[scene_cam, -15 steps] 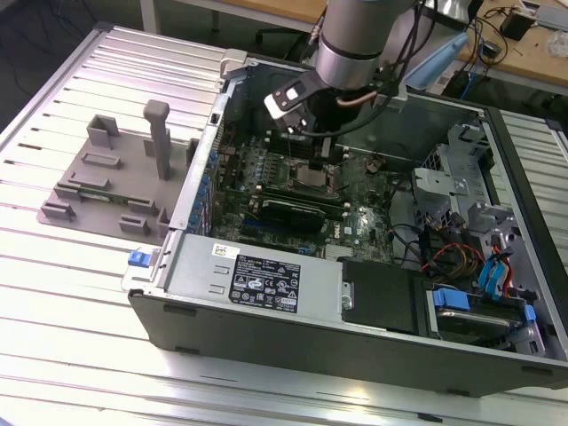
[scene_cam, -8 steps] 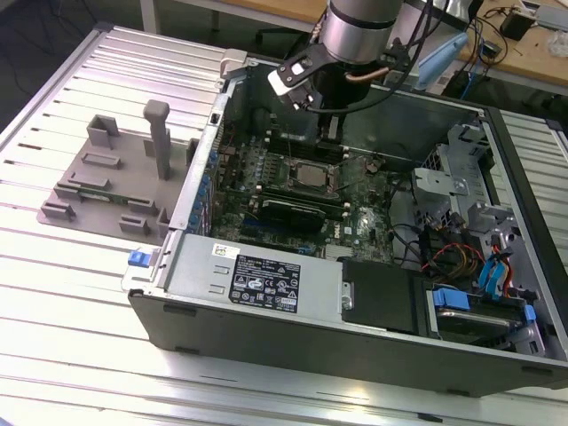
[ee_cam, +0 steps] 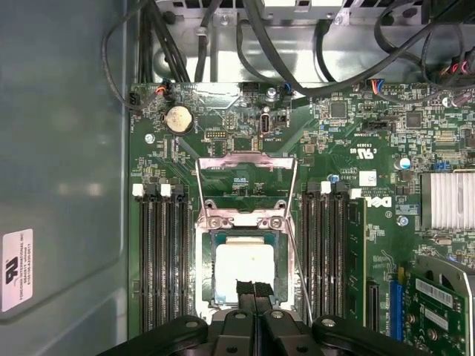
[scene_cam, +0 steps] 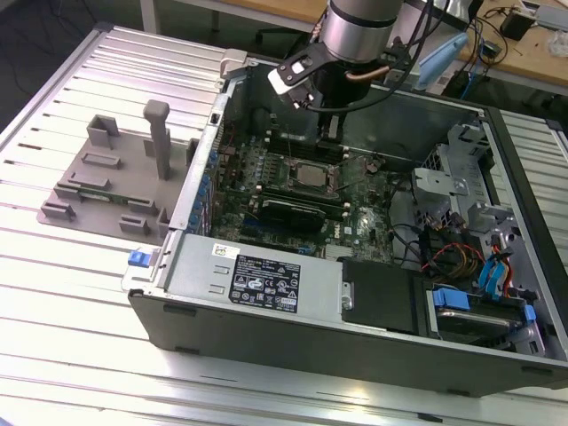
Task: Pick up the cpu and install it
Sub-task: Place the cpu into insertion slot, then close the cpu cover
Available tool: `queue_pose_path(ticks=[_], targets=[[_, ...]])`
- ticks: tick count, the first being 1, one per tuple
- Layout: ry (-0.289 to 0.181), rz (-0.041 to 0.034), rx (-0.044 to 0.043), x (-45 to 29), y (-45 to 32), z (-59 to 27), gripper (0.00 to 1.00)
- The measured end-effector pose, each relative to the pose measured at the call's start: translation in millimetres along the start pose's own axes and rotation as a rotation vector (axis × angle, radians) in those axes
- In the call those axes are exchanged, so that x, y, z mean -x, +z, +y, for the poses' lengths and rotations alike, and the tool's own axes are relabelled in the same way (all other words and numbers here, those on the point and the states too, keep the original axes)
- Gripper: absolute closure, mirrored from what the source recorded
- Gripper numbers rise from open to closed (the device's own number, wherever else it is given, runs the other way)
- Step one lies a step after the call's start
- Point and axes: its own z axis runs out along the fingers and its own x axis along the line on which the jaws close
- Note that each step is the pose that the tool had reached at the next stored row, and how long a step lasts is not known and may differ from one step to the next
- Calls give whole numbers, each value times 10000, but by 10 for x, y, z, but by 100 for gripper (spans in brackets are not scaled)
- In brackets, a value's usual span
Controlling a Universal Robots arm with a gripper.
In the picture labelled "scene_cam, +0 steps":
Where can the thin metal locking lever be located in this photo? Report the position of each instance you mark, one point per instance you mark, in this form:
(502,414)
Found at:
(289,142)

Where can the silver square CPU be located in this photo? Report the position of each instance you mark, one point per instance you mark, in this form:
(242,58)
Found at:
(310,174)

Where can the black graphics card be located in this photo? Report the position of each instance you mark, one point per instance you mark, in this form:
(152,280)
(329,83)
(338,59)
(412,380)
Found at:
(293,217)

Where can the green RAM stick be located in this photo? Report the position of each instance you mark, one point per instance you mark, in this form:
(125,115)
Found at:
(106,195)

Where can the silver hard disk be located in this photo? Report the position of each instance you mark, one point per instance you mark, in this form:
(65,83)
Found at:
(475,321)

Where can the black open PC case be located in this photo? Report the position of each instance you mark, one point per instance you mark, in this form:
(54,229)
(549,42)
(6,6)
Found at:
(266,337)

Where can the black plastic cover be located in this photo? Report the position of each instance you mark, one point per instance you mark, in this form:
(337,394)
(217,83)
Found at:
(381,297)

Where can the small black box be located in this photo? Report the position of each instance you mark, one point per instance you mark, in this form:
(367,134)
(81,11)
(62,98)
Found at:
(517,24)

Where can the blue case latch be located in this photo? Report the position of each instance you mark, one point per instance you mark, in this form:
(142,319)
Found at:
(137,259)

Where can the green motherboard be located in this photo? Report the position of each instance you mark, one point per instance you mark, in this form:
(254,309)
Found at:
(368,222)

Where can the grey plastic parts rack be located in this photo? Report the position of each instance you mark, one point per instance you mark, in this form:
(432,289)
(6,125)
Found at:
(133,177)

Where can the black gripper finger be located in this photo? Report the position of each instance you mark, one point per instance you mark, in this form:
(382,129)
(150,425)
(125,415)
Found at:
(335,128)

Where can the silver metal drive cage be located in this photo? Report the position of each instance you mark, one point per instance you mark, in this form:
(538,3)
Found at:
(437,182)

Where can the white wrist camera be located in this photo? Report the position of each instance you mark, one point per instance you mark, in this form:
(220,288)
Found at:
(279,82)

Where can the blue disk carrier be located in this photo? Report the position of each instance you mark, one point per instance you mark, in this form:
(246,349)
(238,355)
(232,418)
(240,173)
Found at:
(450,298)

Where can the grey flat device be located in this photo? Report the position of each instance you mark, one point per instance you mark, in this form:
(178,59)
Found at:
(552,18)

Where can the wooden desk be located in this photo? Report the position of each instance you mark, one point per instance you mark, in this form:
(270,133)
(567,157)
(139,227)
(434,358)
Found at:
(532,62)

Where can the CPU socket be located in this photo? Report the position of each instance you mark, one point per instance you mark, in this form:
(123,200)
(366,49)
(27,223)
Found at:
(313,191)

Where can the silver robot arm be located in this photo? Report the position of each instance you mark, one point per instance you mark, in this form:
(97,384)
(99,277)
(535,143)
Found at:
(355,31)

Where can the silver power supply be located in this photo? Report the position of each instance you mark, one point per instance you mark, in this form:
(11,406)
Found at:
(199,266)

